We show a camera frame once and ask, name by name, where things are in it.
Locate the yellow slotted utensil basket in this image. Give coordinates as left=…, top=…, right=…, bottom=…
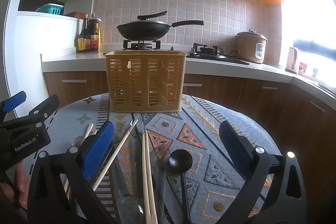
left=104, top=50, right=188, bottom=113

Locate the person's left hand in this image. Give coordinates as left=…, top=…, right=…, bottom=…
left=0, top=163, right=28, bottom=211

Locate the white kitchen counter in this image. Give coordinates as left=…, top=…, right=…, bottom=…
left=40, top=49, right=336, bottom=99

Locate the tall dark sauce bottle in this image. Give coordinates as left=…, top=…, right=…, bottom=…
left=77, top=14, right=91, bottom=54

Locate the black wok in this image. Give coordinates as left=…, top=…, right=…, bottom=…
left=117, top=20, right=204, bottom=41

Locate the teal plastic basket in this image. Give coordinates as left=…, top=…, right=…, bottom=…
left=35, top=3, right=64, bottom=16

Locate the brown wooden base cabinet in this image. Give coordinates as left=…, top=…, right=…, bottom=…
left=43, top=70, right=336, bottom=215

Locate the black gas stove burner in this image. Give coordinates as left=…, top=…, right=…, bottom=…
left=122, top=40, right=161, bottom=51
left=192, top=43, right=226, bottom=57

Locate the kitchen window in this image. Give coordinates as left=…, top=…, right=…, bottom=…
left=286, top=0, right=336, bottom=94

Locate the black glass gas hob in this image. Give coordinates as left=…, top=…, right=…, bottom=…
left=184, top=43, right=250, bottom=66

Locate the brown box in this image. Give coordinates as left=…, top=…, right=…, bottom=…
left=64, top=11, right=86, bottom=19

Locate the beige rice cooker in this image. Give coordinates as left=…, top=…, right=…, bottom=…
left=234, top=29, right=268, bottom=64

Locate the black plastic spoon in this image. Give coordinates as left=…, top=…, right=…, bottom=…
left=168, top=149, right=194, bottom=224

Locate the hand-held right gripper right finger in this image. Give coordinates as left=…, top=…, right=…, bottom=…
left=218, top=121, right=307, bottom=224

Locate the white electric kettle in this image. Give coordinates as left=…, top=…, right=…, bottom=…
left=285, top=47, right=300, bottom=75

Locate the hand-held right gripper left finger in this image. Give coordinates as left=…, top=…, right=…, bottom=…
left=28, top=121, right=116, bottom=224

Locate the wide dark sauce bottle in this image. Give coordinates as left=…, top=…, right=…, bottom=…
left=87, top=13, right=102, bottom=51

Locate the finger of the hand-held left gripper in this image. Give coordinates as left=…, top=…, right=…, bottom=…
left=0, top=91, right=27, bottom=122
left=5, top=94, right=60, bottom=128

